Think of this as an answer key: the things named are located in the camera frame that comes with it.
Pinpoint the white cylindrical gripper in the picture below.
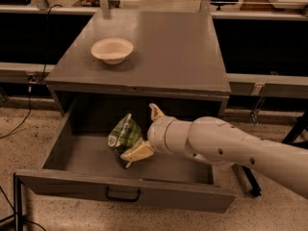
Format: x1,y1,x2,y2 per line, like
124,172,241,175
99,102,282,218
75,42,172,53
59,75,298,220
120,103,193,162

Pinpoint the green jalapeno chip bag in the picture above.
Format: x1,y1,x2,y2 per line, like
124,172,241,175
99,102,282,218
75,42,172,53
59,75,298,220
107,114,142,169

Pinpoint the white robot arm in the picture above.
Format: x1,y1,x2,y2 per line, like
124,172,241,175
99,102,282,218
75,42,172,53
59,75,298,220
121,103,308,198

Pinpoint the grey cabinet counter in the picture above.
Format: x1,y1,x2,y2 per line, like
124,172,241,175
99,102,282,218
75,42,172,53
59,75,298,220
46,10,230,133

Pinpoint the grey open drawer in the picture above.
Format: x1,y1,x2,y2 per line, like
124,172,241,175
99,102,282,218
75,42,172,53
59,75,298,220
16,93,235,213

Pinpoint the white paper bowl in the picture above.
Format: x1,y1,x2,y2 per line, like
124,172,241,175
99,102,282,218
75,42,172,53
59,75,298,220
90,38,134,64

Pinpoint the black metal stand base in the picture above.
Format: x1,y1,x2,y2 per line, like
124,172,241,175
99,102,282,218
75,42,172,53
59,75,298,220
240,111,308,198

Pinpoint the black drawer handle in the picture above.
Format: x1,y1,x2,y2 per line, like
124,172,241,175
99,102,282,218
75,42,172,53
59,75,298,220
105,187,141,203

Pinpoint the black cable on floor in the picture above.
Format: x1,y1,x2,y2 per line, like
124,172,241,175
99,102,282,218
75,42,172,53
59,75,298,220
0,4,64,141

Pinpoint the grey barrier rail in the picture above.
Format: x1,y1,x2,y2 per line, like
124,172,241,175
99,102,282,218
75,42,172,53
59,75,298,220
0,10,308,93

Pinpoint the black metal frame left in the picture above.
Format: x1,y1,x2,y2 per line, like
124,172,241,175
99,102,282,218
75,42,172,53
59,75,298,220
13,174,23,231

